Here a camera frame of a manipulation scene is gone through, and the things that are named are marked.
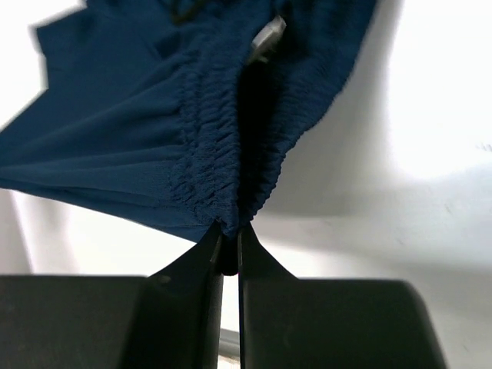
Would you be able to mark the navy blue shorts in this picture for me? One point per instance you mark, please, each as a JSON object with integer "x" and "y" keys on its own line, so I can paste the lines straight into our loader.
{"x": 178, "y": 115}

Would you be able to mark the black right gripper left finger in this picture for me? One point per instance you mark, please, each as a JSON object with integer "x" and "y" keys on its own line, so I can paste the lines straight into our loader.
{"x": 168, "y": 320}

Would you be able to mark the front aluminium rail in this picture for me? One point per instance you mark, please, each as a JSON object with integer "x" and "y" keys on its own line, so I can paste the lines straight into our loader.
{"x": 229, "y": 338}

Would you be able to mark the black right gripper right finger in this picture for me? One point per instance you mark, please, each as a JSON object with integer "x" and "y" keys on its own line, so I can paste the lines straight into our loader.
{"x": 290, "y": 322}

